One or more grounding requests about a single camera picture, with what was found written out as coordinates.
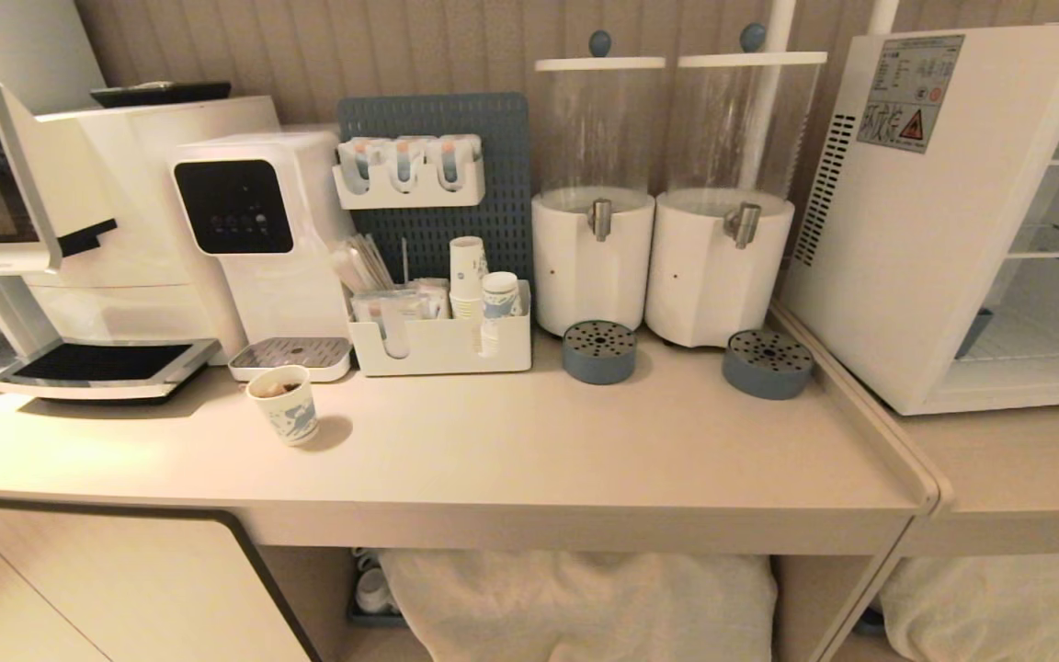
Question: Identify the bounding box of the white pegboard shelf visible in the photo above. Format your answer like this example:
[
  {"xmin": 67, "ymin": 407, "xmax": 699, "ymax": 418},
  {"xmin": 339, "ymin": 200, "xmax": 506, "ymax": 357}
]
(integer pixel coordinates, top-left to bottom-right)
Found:
[{"xmin": 333, "ymin": 134, "xmax": 486, "ymax": 211}]

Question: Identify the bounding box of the white coffee machine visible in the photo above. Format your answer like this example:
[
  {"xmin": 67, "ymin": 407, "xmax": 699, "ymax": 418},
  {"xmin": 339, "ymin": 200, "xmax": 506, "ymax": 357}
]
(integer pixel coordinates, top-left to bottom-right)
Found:
[{"xmin": 0, "ymin": 80, "xmax": 280, "ymax": 403}]

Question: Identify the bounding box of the clear beverage dispenser white base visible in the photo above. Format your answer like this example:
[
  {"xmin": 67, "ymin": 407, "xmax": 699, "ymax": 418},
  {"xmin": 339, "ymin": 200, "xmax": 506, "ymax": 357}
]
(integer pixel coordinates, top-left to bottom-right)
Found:
[
  {"xmin": 644, "ymin": 23, "xmax": 828, "ymax": 349},
  {"xmin": 530, "ymin": 30, "xmax": 667, "ymax": 338}
]

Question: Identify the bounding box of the short stack of paper cups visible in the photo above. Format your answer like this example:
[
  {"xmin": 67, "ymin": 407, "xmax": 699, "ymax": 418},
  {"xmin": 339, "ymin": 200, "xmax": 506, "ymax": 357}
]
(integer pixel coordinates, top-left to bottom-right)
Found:
[{"xmin": 480, "ymin": 271, "xmax": 521, "ymax": 321}]

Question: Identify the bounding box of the blue pegboard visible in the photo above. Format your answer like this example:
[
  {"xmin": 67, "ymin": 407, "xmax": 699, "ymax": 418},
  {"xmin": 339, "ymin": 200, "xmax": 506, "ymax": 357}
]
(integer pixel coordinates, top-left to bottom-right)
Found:
[{"xmin": 336, "ymin": 92, "xmax": 533, "ymax": 318}]

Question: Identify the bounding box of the white drip tray metal grate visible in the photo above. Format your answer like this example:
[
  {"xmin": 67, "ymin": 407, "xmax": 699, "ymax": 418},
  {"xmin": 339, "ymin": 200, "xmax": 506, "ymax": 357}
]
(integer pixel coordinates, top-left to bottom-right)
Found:
[{"xmin": 228, "ymin": 337, "xmax": 353, "ymax": 383}]

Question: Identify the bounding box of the white water dispenser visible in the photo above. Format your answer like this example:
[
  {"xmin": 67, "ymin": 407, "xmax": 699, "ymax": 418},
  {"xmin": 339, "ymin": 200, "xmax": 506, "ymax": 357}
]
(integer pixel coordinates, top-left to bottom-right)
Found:
[{"xmin": 168, "ymin": 130, "xmax": 356, "ymax": 367}]

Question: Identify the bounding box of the beige table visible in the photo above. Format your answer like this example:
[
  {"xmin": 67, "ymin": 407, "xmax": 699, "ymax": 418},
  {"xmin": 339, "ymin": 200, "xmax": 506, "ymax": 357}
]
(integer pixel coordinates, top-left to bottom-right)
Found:
[
  {"xmin": 773, "ymin": 299, "xmax": 1059, "ymax": 559},
  {"xmin": 0, "ymin": 303, "xmax": 940, "ymax": 662}
]

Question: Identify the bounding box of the white cloth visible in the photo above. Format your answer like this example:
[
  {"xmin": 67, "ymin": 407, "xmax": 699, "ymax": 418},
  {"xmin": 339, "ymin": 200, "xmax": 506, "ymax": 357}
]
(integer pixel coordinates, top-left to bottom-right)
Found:
[
  {"xmin": 879, "ymin": 553, "xmax": 1059, "ymax": 662},
  {"xmin": 380, "ymin": 549, "xmax": 779, "ymax": 662}
]

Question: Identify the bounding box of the white mini fridge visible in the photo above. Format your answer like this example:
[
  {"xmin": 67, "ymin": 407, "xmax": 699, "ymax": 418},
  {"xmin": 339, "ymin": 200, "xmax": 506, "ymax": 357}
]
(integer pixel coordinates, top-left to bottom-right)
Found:
[{"xmin": 778, "ymin": 23, "xmax": 1059, "ymax": 417}]

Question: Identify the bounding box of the paper cup with blue print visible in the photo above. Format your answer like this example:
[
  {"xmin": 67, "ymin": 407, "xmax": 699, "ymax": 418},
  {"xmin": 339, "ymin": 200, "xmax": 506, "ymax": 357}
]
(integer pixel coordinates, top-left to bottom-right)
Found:
[{"xmin": 245, "ymin": 365, "xmax": 321, "ymax": 448}]

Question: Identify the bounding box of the blue round drip tray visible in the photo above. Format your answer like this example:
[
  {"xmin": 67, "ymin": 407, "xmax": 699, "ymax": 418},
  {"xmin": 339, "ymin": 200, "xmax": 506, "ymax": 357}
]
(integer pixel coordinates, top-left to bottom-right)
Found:
[
  {"xmin": 722, "ymin": 328, "xmax": 814, "ymax": 401},
  {"xmin": 562, "ymin": 319, "xmax": 639, "ymax": 385}
]

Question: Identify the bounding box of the white desktop organizer box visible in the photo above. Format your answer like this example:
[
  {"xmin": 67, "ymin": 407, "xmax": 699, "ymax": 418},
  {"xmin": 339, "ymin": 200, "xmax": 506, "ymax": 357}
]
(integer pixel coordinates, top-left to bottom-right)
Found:
[{"xmin": 347, "ymin": 280, "xmax": 533, "ymax": 378}]

